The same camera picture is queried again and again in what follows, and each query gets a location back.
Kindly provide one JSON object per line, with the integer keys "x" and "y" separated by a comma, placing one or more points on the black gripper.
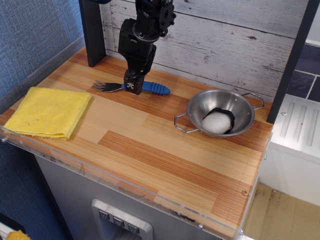
{"x": 138, "y": 54}

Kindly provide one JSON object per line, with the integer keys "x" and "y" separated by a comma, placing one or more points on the white sushi with black band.
{"x": 218, "y": 121}

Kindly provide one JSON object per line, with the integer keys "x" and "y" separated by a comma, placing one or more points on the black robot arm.
{"x": 153, "y": 18}

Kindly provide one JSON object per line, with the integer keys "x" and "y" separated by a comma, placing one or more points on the yellow rag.
{"x": 48, "y": 113}

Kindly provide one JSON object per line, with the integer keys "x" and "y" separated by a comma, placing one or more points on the clear acrylic table edge guard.
{"x": 188, "y": 186}

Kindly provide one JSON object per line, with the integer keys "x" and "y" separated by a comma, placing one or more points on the silver cabinet with button panel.
{"x": 98, "y": 205}

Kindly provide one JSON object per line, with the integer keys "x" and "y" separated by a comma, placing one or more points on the yellow object at floor corner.
{"x": 17, "y": 235}

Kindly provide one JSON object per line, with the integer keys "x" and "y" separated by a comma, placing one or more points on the blue handled metal fork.
{"x": 148, "y": 86}

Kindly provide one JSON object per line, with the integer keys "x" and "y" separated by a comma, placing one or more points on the dark grey left post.
{"x": 93, "y": 31}

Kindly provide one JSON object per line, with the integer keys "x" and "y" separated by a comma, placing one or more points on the dark grey post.
{"x": 93, "y": 31}
{"x": 303, "y": 31}

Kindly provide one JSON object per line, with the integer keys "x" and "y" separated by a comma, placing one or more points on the steel bowl with handles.
{"x": 242, "y": 106}

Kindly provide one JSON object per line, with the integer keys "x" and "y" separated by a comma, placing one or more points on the dark grey right post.
{"x": 303, "y": 31}

